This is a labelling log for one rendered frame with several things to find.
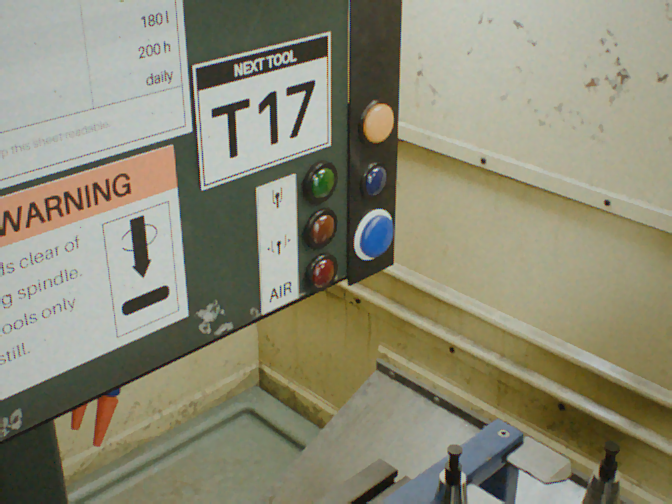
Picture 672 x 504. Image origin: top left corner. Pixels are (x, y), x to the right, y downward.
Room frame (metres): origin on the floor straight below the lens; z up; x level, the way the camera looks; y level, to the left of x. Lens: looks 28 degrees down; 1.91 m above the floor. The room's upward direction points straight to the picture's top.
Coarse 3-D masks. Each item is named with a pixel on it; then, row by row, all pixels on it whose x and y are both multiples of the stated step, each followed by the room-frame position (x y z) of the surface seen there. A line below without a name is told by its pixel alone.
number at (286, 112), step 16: (272, 80) 0.50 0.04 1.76; (288, 80) 0.51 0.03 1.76; (304, 80) 0.52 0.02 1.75; (320, 80) 0.53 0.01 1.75; (256, 96) 0.49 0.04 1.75; (272, 96) 0.50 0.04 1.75; (288, 96) 0.51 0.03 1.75; (304, 96) 0.52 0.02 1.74; (320, 96) 0.53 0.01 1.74; (256, 112) 0.49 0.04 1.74; (272, 112) 0.50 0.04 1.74; (288, 112) 0.51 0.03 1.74; (304, 112) 0.52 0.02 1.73; (320, 112) 0.53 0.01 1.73; (256, 128) 0.49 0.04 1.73; (272, 128) 0.50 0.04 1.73; (288, 128) 0.51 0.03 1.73; (304, 128) 0.52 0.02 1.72; (320, 128) 0.53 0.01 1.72; (256, 144) 0.49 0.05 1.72; (272, 144) 0.50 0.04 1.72; (288, 144) 0.51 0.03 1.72
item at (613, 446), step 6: (606, 444) 0.71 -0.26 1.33; (612, 444) 0.71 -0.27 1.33; (618, 444) 0.71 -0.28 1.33; (606, 450) 0.70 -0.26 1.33; (612, 450) 0.70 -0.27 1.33; (618, 450) 0.70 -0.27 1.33; (606, 456) 0.70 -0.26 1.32; (612, 456) 0.70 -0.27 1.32; (600, 462) 0.71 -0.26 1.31; (606, 462) 0.70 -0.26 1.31; (612, 462) 0.70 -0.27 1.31; (600, 468) 0.70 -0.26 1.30; (606, 468) 0.70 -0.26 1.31; (612, 468) 0.70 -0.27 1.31; (600, 474) 0.70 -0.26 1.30; (606, 474) 0.70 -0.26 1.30; (612, 474) 0.70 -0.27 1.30
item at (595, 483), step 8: (616, 472) 0.71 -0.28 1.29; (592, 480) 0.70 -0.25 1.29; (600, 480) 0.70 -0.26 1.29; (608, 480) 0.70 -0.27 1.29; (616, 480) 0.70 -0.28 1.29; (592, 488) 0.70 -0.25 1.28; (600, 488) 0.69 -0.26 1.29; (608, 488) 0.69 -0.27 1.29; (616, 488) 0.69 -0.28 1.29; (584, 496) 0.71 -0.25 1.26; (592, 496) 0.70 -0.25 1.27; (600, 496) 0.69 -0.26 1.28; (608, 496) 0.69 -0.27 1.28; (616, 496) 0.69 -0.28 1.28
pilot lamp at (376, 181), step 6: (378, 168) 0.56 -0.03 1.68; (372, 174) 0.55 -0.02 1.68; (378, 174) 0.56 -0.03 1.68; (384, 174) 0.56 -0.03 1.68; (372, 180) 0.55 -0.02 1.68; (378, 180) 0.55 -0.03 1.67; (384, 180) 0.56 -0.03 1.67; (366, 186) 0.55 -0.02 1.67; (372, 186) 0.55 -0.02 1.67; (378, 186) 0.56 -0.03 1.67; (384, 186) 0.56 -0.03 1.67; (372, 192) 0.55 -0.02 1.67; (378, 192) 0.56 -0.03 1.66
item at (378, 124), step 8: (376, 112) 0.55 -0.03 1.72; (384, 112) 0.56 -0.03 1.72; (368, 120) 0.55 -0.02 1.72; (376, 120) 0.55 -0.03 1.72; (384, 120) 0.56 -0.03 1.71; (392, 120) 0.56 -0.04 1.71; (368, 128) 0.55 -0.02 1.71; (376, 128) 0.55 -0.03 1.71; (384, 128) 0.56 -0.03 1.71; (368, 136) 0.55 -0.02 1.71; (376, 136) 0.55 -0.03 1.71; (384, 136) 0.56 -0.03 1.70
